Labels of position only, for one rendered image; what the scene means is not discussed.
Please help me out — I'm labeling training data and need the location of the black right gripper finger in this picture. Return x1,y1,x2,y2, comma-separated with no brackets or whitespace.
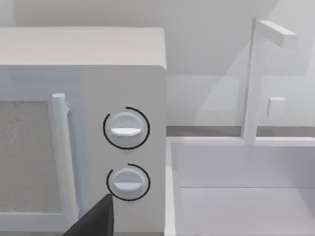
63,193,115,236

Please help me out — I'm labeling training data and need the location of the small white microwave knob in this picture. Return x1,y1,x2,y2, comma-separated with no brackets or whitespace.
111,167,147,197

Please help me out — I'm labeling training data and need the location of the microwave door with grey window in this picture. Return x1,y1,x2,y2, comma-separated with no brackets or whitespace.
0,66,86,233

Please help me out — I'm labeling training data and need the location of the large white microwave knob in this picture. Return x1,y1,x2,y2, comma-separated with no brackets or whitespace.
107,112,145,145

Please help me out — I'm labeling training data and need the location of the pale microwave oven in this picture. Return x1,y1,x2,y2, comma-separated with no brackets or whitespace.
0,27,167,236

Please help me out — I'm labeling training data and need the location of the white sink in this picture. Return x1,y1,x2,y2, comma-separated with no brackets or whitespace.
164,136,315,236

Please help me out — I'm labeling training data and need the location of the tall white tap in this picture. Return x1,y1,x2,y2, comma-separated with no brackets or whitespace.
242,17,298,145

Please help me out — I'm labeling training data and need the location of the white microwave door handle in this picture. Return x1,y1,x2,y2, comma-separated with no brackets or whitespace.
51,92,80,223

